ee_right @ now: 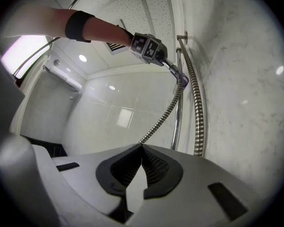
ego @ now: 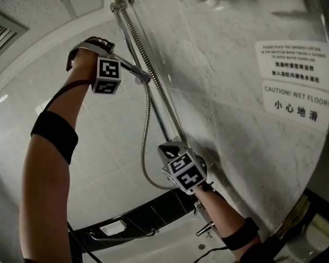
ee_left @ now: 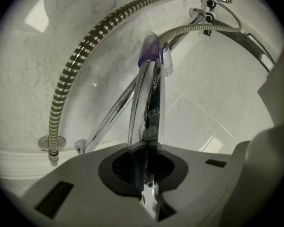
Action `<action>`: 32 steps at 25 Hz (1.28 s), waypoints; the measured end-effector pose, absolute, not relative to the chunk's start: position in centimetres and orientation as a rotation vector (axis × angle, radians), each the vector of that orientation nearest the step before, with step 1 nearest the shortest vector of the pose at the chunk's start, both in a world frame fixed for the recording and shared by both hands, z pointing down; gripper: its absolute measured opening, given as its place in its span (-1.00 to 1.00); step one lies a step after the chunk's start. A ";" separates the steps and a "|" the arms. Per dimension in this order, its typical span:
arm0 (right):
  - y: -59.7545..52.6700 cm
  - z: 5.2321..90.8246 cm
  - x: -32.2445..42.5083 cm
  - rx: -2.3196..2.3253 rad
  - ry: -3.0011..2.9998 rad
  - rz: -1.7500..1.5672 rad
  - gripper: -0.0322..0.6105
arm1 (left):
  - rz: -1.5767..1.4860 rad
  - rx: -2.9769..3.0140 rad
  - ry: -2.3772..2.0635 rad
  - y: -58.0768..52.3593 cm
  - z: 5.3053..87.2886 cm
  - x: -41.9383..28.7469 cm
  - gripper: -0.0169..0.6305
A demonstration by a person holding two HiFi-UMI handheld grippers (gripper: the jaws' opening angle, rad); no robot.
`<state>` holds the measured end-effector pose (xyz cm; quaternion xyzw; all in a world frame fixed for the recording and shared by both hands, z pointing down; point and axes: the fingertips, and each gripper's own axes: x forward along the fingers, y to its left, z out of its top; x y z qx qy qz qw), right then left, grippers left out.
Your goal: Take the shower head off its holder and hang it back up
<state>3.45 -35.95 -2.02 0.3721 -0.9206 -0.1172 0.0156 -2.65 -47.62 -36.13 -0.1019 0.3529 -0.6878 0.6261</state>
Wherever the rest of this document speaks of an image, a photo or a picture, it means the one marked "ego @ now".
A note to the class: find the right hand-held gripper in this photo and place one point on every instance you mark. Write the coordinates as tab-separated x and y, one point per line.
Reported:
186	171

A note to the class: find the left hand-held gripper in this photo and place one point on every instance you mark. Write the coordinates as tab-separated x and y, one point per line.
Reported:
107	75

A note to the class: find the small grey metal part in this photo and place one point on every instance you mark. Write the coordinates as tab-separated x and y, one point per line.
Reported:
126	62

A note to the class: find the person's right forearm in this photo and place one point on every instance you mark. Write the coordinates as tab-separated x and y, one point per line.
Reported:
222	215

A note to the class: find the person's left forearm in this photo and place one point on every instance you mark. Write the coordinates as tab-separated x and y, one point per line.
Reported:
46	188

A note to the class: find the person's left hand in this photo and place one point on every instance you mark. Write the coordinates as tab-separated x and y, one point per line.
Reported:
85	64

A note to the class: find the thin dark wrist tie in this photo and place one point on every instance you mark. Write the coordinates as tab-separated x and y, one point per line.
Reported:
208	186

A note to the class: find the black elastic armband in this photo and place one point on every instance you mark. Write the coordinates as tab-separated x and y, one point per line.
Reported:
54	136
241	234

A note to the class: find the chrome bathtub spout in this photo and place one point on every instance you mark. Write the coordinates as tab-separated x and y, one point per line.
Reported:
204	229

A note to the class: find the chrome overflow knob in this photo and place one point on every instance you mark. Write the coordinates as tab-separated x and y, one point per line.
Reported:
209	235

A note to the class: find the white bathtub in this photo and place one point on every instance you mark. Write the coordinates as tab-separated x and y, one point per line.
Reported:
167	245

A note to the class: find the white soap dish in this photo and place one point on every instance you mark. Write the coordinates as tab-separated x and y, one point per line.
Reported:
113	227

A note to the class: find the round bathtub drain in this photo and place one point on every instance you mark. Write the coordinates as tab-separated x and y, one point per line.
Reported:
201	246

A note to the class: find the chrome grab bar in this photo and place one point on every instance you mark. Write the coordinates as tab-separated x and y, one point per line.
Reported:
120	238

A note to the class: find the ceiling vent grille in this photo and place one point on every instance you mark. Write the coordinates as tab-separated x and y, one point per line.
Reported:
0	37

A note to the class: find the person's dark jacket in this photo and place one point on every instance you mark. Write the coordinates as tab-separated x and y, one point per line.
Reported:
252	256

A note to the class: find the white text notice sign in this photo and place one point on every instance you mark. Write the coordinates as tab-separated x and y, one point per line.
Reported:
293	64

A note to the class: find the white toilet paper roll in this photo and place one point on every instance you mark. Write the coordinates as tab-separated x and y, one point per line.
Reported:
324	226

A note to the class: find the shower hose holder bracket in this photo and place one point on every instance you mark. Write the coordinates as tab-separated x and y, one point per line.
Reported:
142	75

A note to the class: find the chrome shower slide rail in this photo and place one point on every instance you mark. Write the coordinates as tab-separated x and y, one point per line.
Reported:
142	73

